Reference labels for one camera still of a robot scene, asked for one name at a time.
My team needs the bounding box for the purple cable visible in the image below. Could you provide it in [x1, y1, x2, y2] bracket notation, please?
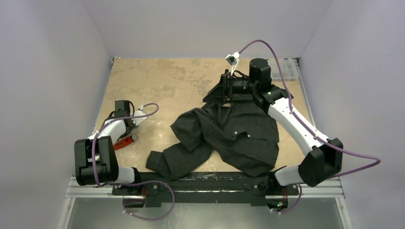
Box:
[237, 39, 381, 180]
[91, 103, 160, 187]

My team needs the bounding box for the clear plastic organizer box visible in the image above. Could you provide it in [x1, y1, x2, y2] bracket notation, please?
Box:
[268, 58, 299, 81]

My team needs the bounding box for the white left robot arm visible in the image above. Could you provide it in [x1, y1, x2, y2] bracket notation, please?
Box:
[74, 100, 149, 195]

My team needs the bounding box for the red handled ratchet wrench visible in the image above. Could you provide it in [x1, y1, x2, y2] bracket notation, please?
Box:
[114, 135, 138, 150]

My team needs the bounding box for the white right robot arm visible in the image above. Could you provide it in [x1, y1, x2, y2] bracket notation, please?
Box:
[203, 56, 343, 194]

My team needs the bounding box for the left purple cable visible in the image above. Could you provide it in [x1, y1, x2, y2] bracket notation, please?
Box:
[91, 103, 160, 187]

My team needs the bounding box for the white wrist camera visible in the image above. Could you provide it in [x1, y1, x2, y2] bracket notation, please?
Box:
[132, 108, 148, 125]
[225, 52, 240, 75]

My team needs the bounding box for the dark pinstriped button shirt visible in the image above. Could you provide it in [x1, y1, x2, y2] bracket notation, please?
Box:
[146, 98, 279, 181]

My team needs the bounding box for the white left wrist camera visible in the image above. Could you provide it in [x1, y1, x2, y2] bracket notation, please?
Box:
[132, 108, 148, 125]

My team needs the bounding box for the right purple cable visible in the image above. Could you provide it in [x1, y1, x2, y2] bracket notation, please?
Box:
[237, 39, 381, 180]

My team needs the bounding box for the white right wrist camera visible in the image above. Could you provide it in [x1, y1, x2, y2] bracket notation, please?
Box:
[225, 52, 240, 75]

